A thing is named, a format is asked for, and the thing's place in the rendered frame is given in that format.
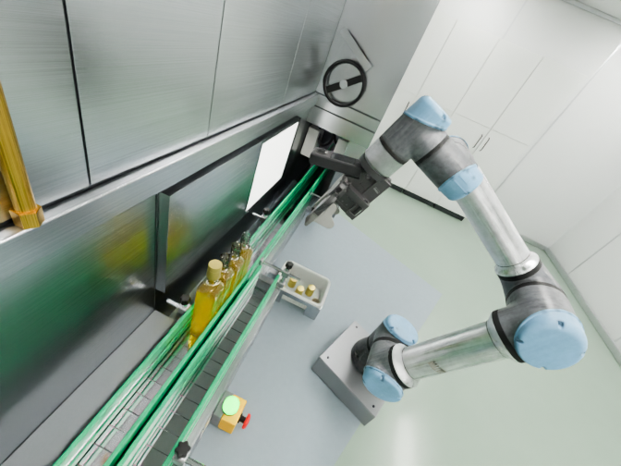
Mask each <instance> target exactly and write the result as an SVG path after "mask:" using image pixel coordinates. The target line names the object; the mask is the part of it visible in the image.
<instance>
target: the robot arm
mask: <svg viewBox="0 0 621 466"><path fill-rule="evenodd" d="M451 122H452V121H451V119H450V117H449V116H448V115H447V114H446V112H445V111H444V110H443V109H442V108H441V106H440V105H439V104H438V103H436V102H435V101H434V100H433V98H432V97H431V96H428V95H426V96H425V95H424V96H421V98H420V99H418V100H417V101H416V102H415V103H414V104H413V105H412V106H411V107H409V108H408V109H407V110H405V111H404V112H403V114H402V115H401V116H400V117H399V118H398V119H397V120H396V121H395V122H394V123H393V124H392V125H391V126H390V127H389V128H388V129H387V130H386V131H385V132H384V133H383V134H382V135H381V136H380V137H379V138H378V139H377V140H376V141H375V142H374V143H373V144H372V145H371V146H370V147H369V148H368V149H367V150H366V151H365V153H364V154H363V155H362V156H361V157H360V158H359V159H356V158H353V157H349V156H346V155H342V154H340V153H334V152H331V151H327V150H324V149H322V148H318V147H315V148H314V149H313V151H312V152H311V154H310V159H309V162H310V164H312V165H316V166H320V167H324V168H327V169H330V170H334V171H336V172H339V173H343V175H342V176H341V177H340V178H339V179H338V180H337V181H336V182H335V183H334V185H333V186H332V187H331V188H330V189H329V190H328V191H327V192H326V193H325V194H324V195H323V196H322V197H321V198H320V199H319V201H318V202H316V203H315V204H314V205H313V206H312V208H311V213H310V214H309V215H307V217H306V220H305V224H304V225H305V226H307V225H309V224H310V223H311V222H316V223H318V224H320V225H322V226H323V227H326V228H332V227H333V226H334V225H335V222H334V220H333V218H332V215H338V214H339V212H340V210H339V208H338V206H337V205H339V206H340V208H341V209H342V210H343V211H344V212H345V213H346V215H347V216H348V217H349V218H350V219H351V220H353V219H355V218H356V217H357V216H358V215H360V214H361V213H362V212H363V211H365V210H366V209H367V208H368V207H369V206H370V203H371V202H372V201H373V200H375V199H376V198H377V197H378V196H379V195H381V194H382V193H383V192H384V191H385V190H387V189H388V188H389V187H390V186H391V184H390V183H391V181H392V179H390V177H391V176H392V175H393V174H394V173H395V172H396V171H397V170H398V169H399V168H400V167H402V166H403V165H404V164H405V163H406V162H408V161H409V160H410V159H411V160H412V161H413V162H414V163H415V164H416V165H417V167H418V168H419V169H420V170H421V171H422V172H423V173H424V174H425V176H426V177H427V178H428V179H429V180H430V181H431V182H432V183H433V184H434V186H435V187H436V188H437V189H438V191H440V192H441V193H442V194H443V195H444V196H445V197H446V198H447V199H448V200H450V201H457V203H458V204H459V206H460V208H461V209H462V211H463V212H464V214H465V216H466V217H467V219H468V220H469V222H470V223H471V225H472V227H473V228H474V230H475V231H476V233H477V235H478V236H479V238H480V240H481V242H482V243H483V245H484V247H485V248H486V250H487V251H488V253H489V254H490V255H491V257H492V259H493V261H494V262H495V267H494V271H495V273H496V274H497V275H498V277H499V279H500V282H501V284H502V288H503V291H504V294H505V304H506V306H505V307H503V308H500V309H498V310H495V311H492V312H491V313H490V317H489V319H488V320H487V321H484V322H481V323H478V324H475V325H471V326H468V327H465V328H462V329H459V330H457V331H454V332H451V333H448V334H445V335H442V336H439V337H435V338H432V339H429V340H426V341H422V342H420V343H417V342H418V339H419V337H418V333H417V331H416V329H415V327H414V326H413V325H412V324H411V323H410V322H409V321H408V320H407V319H406V318H404V317H402V316H400V315H397V314H390V315H388V316H387V317H386V318H384V320H383V321H382V322H381V323H380V324H379V325H378V327H377V328H376V329H375V330H374V331H373V332H372V333H371V334H370V335H369V336H368V337H365V338H362V339H360V340H358V341H357V342H356V343H355V344H354V346H353V347H352V350H351V359H352V361H353V364H354V366H355V367H356V369H357V370H358V372H359V373H360V374H361V375H362V381H363V384H364V386H365V387H366V388H367V389H368V390H369V391H370V392H371V393H372V394H373V395H374V396H375V397H377V398H379V399H382V400H384V401H388V402H398V401H399V400H401V399H402V397H403V396H404V392H403V391H404V390H405V389H410V388H413V387H416V386H417V385H418V384H419V381H420V380H421V379H424V378H428V377H432V376H436V375H439V374H447V373H451V372H454V371H458V370H462V369H466V368H469V367H474V366H478V365H482V364H485V363H489V362H496V361H501V360H504V359H511V360H513V361H515V362H517V363H524V362H526V363H527V364H529V365H531V366H533V367H536V368H539V369H540V368H541V367H543V368H544V369H545V370H560V369H565V368H567V367H570V366H572V365H574V364H576V363H577V362H579V361H580V360H581V359H582V358H583V357H584V355H585V352H586V350H587V348H588V340H587V338H586V335H585V332H584V327H583V325H582V323H581V322H580V320H579V319H578V318H577V316H576V314H575V312H574V310H573V308H572V306H571V304H570V302H569V300H568V298H567V296H566V294H565V292H564V291H563V289H562V288H561V287H560V285H559V284H558V283H557V281H556V280H555V279H554V278H553V276H552V275H551V274H550V273H549V271H548V270H547V269H546V267H545V266H544V264H543V263H542V261H541V259H540V258H539V256H538V255H537V254H536V253H535V252H532V251H529V249H528V247H527V246H526V244H525V242H524V241H523V239H522V238H521V237H520V235H519V233H518V231H517V229H516V228H515V226H514V224H513V223H512V221H511V219H510V218H509V216H508V214H507V213H506V211H505V209H504V207H503V205H502V204H501V203H500V201H499V200H498V198H497V196H496V194H495V193H494V191H493V189H492V187H491V185H490V184H489V182H488V180H487V179H486V177H485V176H484V175H483V173H482V171H481V169H480V167H479V166H478V164H477V163H476V161H475V159H474V157H473V156H472V154H471V152H470V151H469V146H468V144H467V142H466V141H465V140H463V139H462V138H460V137H458V136H454V135H451V136H448V134H447V133H446V130H447V128H448V127H449V126H450V125H451ZM361 170H362V171H361ZM368 174H369V175H368ZM324 210H325V211H324ZM359 211H360V212H359ZM416 343H417V344H416Z"/></svg>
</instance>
